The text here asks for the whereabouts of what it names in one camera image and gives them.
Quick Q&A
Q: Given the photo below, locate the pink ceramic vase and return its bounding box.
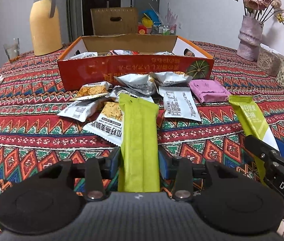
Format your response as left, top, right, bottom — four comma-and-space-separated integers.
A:
236, 16, 264, 61

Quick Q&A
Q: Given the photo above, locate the drinking glass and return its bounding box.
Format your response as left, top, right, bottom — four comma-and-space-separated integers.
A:
3, 38, 20, 63

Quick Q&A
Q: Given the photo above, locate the yellow thermos jug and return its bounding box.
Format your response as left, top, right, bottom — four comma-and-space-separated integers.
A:
29, 0, 63, 56

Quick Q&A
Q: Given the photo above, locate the clear container with seeds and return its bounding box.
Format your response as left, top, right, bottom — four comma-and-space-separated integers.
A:
257, 44, 284, 77

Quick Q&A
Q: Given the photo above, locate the white label snack packet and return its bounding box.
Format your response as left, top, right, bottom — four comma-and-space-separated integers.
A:
158, 87, 202, 122

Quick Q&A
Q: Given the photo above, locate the wire storage rack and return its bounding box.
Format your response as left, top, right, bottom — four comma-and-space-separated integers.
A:
151, 22, 177, 35

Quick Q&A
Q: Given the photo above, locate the white crumpled snack packet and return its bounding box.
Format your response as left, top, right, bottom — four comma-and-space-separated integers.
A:
114, 74, 156, 96

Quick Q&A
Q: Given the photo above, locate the orange cardboard snack box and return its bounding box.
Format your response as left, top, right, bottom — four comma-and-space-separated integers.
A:
57, 34, 214, 90

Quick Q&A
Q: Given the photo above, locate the small oat crisp packet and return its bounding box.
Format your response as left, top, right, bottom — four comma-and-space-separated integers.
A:
71, 81, 113, 101

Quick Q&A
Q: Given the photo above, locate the green snack bar packet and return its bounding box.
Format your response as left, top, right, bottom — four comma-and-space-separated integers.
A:
228, 94, 281, 186

